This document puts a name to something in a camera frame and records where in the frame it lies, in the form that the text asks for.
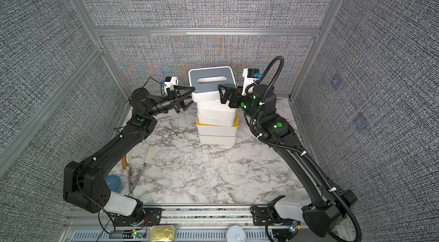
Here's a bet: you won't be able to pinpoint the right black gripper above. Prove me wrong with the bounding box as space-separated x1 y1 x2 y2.
223 84 268 130

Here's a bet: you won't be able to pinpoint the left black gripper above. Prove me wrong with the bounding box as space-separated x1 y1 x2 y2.
146 87 197 119

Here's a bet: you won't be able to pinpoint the grey lid tissue box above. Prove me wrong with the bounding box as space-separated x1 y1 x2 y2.
197 100 237 115
188 66 237 102

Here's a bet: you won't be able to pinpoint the grey lid tissue box back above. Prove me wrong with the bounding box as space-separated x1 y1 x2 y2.
188 66 237 102

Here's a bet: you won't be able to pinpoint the yellow lid tissue box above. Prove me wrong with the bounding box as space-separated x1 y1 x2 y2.
196 114 239 136

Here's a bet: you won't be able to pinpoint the large bamboo lid tissue box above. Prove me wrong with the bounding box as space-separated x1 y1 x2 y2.
199 135 237 146

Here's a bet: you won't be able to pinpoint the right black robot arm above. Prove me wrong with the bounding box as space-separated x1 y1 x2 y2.
218 56 362 242

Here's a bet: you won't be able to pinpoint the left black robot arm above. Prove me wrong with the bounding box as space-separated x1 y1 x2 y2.
63 86 195 224

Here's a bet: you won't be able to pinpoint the white slotted spatula tongs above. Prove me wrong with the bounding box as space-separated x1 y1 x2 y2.
128 147 156 197

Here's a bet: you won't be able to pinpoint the wooden block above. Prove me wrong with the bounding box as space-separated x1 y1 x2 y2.
121 155 130 169

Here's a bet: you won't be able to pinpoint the blue ceramic bowl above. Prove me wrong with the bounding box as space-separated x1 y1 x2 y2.
105 174 122 194

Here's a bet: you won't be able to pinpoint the gold sardine tin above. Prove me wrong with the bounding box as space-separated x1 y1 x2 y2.
148 225 176 242

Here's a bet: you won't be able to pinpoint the white round lid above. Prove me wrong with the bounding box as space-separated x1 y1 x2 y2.
226 226 246 242

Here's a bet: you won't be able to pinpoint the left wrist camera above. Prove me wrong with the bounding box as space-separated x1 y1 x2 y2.
162 76 179 93

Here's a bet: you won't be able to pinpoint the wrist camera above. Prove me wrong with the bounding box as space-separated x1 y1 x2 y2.
162 76 179 93
242 68 261 96

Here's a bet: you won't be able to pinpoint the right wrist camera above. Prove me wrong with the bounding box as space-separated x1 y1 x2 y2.
242 68 261 96

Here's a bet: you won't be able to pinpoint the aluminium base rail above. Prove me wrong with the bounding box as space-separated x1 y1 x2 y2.
58 204 354 242

